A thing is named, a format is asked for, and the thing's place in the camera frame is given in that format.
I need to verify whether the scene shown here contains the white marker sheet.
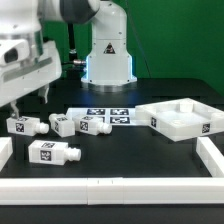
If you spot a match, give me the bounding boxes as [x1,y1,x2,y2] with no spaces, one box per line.
[65,107,151,127]

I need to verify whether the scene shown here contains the white U-shaped fence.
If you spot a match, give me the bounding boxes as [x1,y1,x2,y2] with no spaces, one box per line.
[0,137,224,205]

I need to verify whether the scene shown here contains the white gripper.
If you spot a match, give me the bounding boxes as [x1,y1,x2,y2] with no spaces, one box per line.
[0,41,62,118]

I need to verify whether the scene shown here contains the black cable at base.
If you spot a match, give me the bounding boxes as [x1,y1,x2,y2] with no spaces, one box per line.
[59,23,88,73]

